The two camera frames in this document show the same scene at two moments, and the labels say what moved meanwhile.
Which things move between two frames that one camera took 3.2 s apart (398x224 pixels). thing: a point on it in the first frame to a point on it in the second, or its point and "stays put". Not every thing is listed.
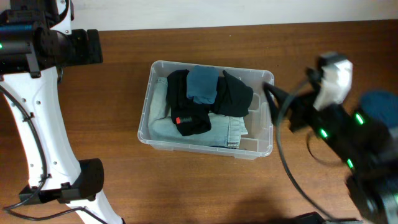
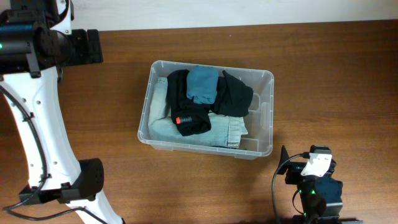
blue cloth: (202, 83) stays put
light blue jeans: (224, 132) stays put
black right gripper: (270, 89) to (293, 170)
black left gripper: (91, 45) stays put
